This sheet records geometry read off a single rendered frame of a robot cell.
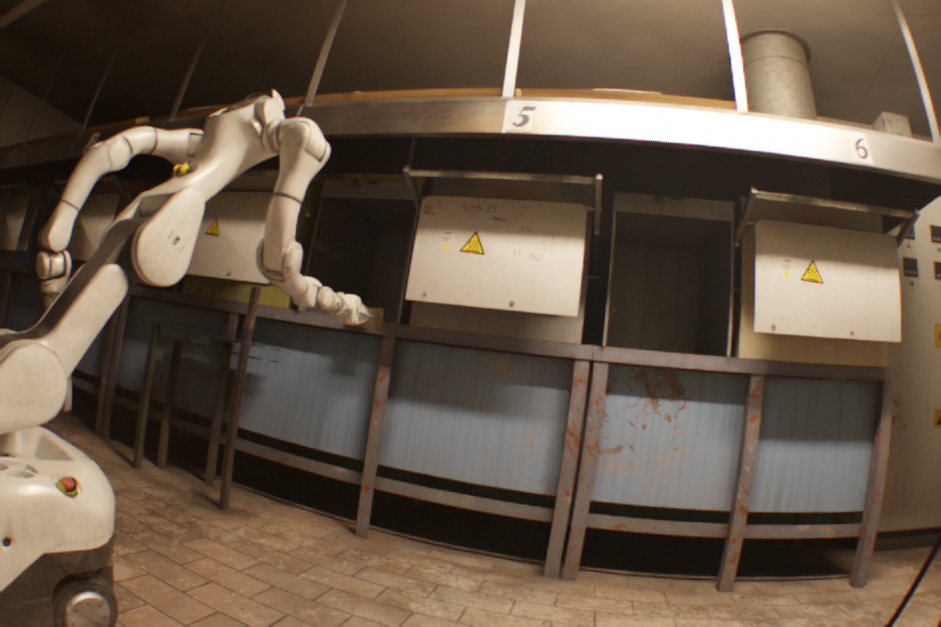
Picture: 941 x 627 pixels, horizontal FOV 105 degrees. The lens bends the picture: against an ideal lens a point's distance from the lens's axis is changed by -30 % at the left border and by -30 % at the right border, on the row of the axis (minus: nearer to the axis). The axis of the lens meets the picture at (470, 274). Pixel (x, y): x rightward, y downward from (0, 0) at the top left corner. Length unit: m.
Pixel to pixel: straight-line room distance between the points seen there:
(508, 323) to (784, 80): 1.75
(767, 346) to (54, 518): 2.02
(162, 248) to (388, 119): 1.06
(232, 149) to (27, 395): 0.78
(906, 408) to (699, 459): 1.29
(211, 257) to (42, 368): 1.47
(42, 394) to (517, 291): 1.42
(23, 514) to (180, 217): 0.70
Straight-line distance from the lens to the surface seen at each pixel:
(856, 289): 2.00
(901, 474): 2.85
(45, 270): 1.38
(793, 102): 2.61
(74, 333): 1.13
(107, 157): 1.44
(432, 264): 1.85
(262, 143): 1.39
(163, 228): 1.18
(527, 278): 1.76
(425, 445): 1.99
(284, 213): 1.24
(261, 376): 2.33
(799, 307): 1.88
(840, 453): 2.14
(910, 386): 2.85
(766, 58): 2.74
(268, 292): 2.29
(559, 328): 1.84
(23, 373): 1.05
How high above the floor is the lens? 0.66
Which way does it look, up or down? 12 degrees up
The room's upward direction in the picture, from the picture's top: 8 degrees clockwise
